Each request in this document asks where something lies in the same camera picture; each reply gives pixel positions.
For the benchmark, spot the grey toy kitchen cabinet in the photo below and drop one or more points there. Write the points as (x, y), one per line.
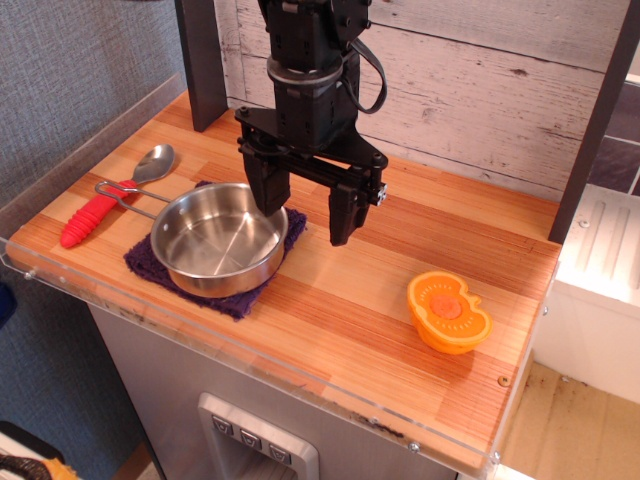
(166, 380)

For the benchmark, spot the dark grey post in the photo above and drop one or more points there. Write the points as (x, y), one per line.
(202, 58)
(604, 107)

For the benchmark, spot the white toy sink unit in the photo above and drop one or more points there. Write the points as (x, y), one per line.
(589, 327)

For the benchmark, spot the orange slice toy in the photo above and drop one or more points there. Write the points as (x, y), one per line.
(446, 315)

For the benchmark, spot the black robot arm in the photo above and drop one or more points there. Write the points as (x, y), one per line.
(315, 68)

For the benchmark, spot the silver dispenser panel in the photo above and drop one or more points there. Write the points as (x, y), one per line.
(255, 440)

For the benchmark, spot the red handled metal spoon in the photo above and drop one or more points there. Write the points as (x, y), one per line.
(155, 165)

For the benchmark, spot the dark grey left post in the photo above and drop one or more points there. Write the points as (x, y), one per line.
(202, 58)

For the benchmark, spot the orange object bottom left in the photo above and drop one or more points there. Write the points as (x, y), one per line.
(35, 469)

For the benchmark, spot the dark grey right post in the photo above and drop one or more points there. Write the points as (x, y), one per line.
(604, 107)

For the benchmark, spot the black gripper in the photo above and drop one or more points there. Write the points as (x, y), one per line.
(311, 133)

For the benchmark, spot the stainless steel saucepan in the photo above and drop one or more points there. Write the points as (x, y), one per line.
(213, 240)

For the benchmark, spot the purple cloth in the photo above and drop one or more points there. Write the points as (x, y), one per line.
(142, 262)

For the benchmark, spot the clear acrylic edge guard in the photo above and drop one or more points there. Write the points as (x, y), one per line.
(332, 328)

